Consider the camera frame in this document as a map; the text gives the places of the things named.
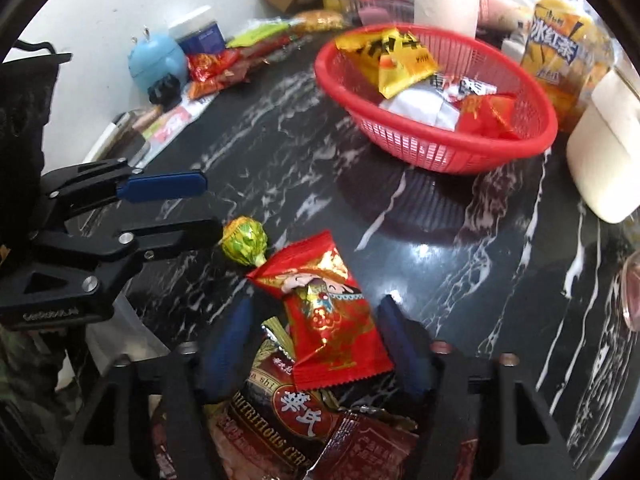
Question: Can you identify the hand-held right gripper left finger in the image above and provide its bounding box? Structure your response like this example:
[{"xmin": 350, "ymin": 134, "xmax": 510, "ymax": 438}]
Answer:
[{"xmin": 52, "ymin": 297, "xmax": 256, "ymax": 480}]

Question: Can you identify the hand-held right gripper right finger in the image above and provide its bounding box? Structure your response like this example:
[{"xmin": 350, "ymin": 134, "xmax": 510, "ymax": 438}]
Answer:
[{"xmin": 376, "ymin": 294, "xmax": 591, "ymax": 480}]

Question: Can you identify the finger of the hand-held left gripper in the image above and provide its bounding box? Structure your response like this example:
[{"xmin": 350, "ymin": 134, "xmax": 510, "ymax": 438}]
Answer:
[
  {"xmin": 42, "ymin": 159, "xmax": 208, "ymax": 221},
  {"xmin": 30, "ymin": 217, "xmax": 228, "ymax": 266}
]

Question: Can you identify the red gold festive snack packet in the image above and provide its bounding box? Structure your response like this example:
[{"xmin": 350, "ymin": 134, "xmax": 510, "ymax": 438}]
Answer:
[{"xmin": 246, "ymin": 230, "xmax": 395, "ymax": 392}]

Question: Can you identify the brown cereal snack packet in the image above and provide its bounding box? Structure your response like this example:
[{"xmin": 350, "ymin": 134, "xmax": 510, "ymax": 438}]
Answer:
[{"xmin": 207, "ymin": 317, "xmax": 351, "ymax": 480}]

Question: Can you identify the red plastic basket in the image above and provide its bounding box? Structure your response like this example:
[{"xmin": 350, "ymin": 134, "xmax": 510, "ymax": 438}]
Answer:
[{"xmin": 315, "ymin": 25, "xmax": 558, "ymax": 175}]

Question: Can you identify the white grey snack packet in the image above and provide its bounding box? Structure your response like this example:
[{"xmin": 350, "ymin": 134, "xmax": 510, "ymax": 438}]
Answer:
[{"xmin": 380, "ymin": 77, "xmax": 496, "ymax": 131}]

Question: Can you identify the small red snack packet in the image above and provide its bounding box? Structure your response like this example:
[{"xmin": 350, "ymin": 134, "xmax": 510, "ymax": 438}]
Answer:
[{"xmin": 457, "ymin": 94, "xmax": 521, "ymax": 140}]

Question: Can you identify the yellow black-print snack packet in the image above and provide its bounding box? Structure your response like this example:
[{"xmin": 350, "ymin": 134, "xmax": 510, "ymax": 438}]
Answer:
[{"xmin": 335, "ymin": 27, "xmax": 438, "ymax": 100}]

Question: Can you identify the person's left forearm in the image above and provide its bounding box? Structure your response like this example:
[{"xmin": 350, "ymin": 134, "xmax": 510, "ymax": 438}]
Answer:
[{"xmin": 0, "ymin": 327, "xmax": 71, "ymax": 411}]

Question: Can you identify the pink white leaflet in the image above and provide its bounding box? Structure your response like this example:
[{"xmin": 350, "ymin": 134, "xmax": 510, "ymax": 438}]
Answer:
[{"xmin": 145, "ymin": 95, "xmax": 216, "ymax": 156}]

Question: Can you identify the white book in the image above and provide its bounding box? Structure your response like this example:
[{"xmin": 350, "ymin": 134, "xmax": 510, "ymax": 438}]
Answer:
[{"xmin": 82, "ymin": 110, "xmax": 151, "ymax": 168}]

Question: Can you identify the green yellow lollipop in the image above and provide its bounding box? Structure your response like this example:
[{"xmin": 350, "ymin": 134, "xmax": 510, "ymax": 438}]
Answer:
[{"xmin": 220, "ymin": 216, "xmax": 268, "ymax": 267}]

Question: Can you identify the blue robot-shaped gadget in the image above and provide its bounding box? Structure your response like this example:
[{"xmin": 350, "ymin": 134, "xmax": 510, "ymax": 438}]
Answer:
[{"xmin": 128, "ymin": 27, "xmax": 190, "ymax": 106}]

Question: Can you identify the red orange snack packet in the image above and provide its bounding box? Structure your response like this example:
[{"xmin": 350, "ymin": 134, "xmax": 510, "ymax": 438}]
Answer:
[{"xmin": 187, "ymin": 50, "xmax": 251, "ymax": 100}]

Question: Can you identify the blue jar white lid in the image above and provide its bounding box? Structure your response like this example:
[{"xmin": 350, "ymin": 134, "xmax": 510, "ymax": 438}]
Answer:
[{"xmin": 168, "ymin": 6, "xmax": 226, "ymax": 56}]

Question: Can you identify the yellow orange snack packet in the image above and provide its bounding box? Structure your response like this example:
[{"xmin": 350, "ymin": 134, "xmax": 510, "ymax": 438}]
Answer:
[{"xmin": 290, "ymin": 9, "xmax": 351, "ymax": 33}]

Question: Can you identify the glass mug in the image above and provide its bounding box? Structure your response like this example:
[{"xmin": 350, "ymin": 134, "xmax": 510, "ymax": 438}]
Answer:
[{"xmin": 622, "ymin": 255, "xmax": 640, "ymax": 331}]

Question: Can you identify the cream kettle-shaped bottle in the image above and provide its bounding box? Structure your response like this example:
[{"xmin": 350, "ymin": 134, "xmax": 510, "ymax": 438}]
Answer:
[{"xmin": 566, "ymin": 67, "xmax": 640, "ymax": 225}]

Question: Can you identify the clear plastic container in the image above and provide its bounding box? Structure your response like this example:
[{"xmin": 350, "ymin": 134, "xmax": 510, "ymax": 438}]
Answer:
[{"xmin": 325, "ymin": 0, "xmax": 416, "ymax": 26}]

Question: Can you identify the iced tea bottle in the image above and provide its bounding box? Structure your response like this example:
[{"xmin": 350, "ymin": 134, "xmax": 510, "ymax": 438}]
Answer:
[{"xmin": 520, "ymin": 0, "xmax": 613, "ymax": 133}]

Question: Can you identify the pink cup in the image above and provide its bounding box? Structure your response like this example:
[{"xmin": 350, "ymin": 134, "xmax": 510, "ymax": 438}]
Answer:
[{"xmin": 479, "ymin": 0, "xmax": 531, "ymax": 31}]

